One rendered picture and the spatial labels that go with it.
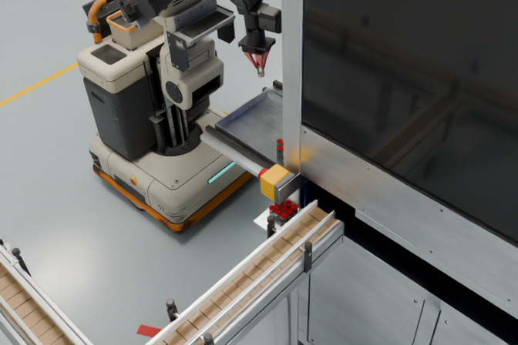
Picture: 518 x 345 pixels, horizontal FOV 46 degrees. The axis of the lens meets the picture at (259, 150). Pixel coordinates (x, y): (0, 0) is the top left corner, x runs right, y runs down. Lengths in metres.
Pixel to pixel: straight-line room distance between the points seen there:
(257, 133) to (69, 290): 1.24
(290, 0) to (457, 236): 0.66
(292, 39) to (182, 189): 1.41
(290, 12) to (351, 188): 0.49
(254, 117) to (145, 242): 1.05
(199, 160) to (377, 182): 1.46
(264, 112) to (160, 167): 0.86
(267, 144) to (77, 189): 1.49
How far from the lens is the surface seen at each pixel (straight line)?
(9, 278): 1.77
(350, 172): 1.58
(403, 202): 1.52
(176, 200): 2.72
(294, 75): 1.52
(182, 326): 1.56
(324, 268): 1.97
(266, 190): 1.73
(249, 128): 2.08
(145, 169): 2.87
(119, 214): 3.09
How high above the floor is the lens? 2.26
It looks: 43 degrees down
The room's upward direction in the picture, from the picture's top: 3 degrees counter-clockwise
